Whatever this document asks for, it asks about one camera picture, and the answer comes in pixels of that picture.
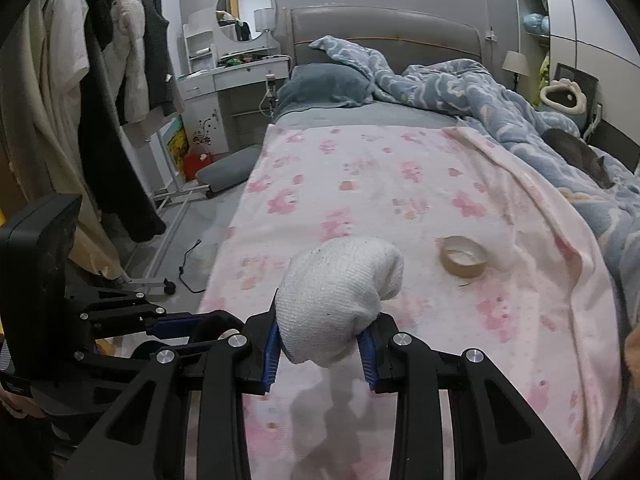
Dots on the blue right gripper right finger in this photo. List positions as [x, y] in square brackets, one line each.
[367, 351]

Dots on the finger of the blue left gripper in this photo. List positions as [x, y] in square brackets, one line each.
[207, 326]

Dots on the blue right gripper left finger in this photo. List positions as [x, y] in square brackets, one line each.
[270, 357]

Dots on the white sock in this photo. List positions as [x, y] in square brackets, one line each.
[333, 292]

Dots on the brown cardboard tape roll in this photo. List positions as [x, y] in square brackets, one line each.
[462, 257]

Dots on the white clothes rack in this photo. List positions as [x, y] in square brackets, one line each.
[169, 194]

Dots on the pink cartoon print blanket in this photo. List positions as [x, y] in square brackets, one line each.
[543, 310]

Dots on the black hanging coat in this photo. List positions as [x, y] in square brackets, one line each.
[112, 181]

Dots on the red box on floor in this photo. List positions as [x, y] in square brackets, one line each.
[192, 163]

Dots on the grey floor cushion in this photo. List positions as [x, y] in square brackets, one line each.
[231, 170]

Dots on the grey bed with headboard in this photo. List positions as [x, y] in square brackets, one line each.
[385, 60]

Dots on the grey blue pillow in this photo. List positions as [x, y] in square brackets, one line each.
[323, 85]

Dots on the white dressing table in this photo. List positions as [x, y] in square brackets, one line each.
[219, 68]

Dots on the blue cloud pattern duvet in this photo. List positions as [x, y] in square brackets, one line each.
[490, 110]

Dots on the grey cat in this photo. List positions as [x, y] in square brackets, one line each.
[579, 155]

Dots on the beige hanging coat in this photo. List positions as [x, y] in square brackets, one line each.
[47, 60]

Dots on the white bedside lamp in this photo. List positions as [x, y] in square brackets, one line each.
[516, 63]

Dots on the round mirror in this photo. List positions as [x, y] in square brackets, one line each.
[245, 20]

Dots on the white wardrobe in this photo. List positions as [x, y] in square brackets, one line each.
[586, 35]

